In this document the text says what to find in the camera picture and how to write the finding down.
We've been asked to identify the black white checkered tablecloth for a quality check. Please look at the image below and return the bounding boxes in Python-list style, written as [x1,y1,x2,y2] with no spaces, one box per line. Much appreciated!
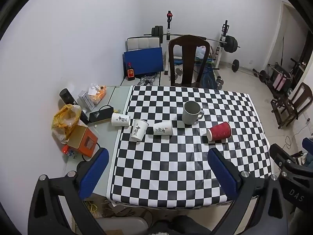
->
[108,85,272,210]

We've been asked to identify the orange tissue pack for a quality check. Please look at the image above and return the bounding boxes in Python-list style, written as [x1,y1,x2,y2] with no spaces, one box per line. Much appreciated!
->
[87,84,107,104]

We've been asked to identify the small barbell on floor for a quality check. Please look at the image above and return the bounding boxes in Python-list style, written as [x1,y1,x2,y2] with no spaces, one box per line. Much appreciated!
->
[231,59,267,83]

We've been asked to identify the white padded chair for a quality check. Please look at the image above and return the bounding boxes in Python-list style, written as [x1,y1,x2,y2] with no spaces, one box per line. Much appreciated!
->
[126,36,162,52]

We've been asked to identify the dark wooden armchair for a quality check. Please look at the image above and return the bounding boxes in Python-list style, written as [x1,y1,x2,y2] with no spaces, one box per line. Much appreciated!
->
[270,82,313,129]

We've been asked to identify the pink black exercise machine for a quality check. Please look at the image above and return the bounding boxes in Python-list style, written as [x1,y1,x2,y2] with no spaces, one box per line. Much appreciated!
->
[266,58,307,96]

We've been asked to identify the white barbell rack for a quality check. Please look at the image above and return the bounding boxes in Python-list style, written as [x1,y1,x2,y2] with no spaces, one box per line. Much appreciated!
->
[163,11,231,76]

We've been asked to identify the white plastic bag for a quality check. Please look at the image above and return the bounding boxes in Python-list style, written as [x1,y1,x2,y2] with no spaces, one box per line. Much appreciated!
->
[196,45,209,60]

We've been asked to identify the barbell with black plates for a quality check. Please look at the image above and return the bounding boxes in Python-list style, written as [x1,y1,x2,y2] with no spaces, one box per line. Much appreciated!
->
[144,26,241,53]

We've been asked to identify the red ribbed paper cup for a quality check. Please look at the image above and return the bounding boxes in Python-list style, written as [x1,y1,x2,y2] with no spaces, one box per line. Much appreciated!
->
[206,122,232,142]

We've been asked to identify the grey chair seat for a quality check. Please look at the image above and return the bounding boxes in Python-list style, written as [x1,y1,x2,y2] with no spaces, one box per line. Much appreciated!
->
[96,216,153,235]

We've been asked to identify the white printed paper cup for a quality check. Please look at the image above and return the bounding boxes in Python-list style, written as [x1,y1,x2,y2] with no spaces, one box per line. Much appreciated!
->
[130,119,149,142]
[111,113,131,127]
[153,121,174,136]

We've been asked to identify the silver rectangular box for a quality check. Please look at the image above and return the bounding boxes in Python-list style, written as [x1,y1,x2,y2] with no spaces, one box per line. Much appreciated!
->
[78,90,94,110]

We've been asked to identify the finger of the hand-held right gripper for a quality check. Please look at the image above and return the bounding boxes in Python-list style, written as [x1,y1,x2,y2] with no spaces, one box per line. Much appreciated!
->
[301,137,313,156]
[269,143,298,170]

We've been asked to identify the red white small packet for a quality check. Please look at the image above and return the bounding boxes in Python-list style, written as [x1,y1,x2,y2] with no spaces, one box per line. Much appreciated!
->
[62,145,78,159]

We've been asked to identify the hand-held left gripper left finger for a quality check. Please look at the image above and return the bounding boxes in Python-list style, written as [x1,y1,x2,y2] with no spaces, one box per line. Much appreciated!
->
[27,147,110,235]

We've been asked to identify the orange cardboard box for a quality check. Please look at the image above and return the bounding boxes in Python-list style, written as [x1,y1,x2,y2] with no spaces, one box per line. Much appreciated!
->
[67,125,99,157]

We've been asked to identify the grey ceramic mug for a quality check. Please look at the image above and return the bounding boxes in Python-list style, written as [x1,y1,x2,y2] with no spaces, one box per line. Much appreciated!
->
[182,100,204,125]

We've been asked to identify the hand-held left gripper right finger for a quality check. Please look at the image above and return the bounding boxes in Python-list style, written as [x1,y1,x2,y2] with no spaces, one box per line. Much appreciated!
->
[207,147,288,235]

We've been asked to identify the black floor cable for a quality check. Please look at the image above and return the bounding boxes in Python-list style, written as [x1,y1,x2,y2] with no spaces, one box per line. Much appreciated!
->
[284,120,311,150]

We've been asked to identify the blue board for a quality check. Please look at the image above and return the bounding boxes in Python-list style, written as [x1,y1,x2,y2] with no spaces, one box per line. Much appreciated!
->
[122,47,164,76]

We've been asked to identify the chrome metal parts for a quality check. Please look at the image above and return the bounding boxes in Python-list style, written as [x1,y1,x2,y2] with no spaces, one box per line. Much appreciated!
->
[137,75,157,86]

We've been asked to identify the dark wooden chair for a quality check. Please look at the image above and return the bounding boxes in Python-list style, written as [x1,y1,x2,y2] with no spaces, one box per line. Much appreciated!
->
[168,35,211,88]

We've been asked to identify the yellow plastic bag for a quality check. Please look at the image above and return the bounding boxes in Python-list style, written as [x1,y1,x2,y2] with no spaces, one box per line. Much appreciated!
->
[51,104,82,144]

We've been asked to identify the black round canister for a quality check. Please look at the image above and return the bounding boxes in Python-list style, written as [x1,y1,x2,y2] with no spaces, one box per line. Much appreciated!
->
[59,88,79,106]

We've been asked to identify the black power adapter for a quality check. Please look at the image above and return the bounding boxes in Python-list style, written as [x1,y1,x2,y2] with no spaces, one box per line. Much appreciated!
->
[88,105,114,123]

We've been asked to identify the dark bottle with red label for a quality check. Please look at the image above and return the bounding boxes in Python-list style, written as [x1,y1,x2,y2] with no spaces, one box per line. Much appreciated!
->
[126,63,136,82]

